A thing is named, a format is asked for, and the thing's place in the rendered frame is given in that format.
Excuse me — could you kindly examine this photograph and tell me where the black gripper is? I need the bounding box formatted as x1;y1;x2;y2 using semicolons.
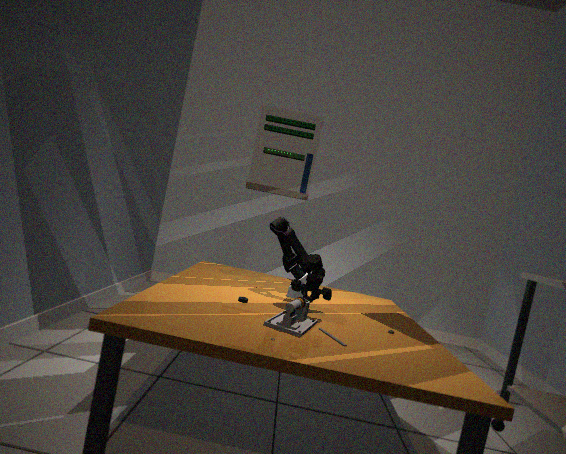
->
291;279;332;303

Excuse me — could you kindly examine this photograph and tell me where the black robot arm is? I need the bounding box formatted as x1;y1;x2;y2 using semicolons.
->
270;217;325;288

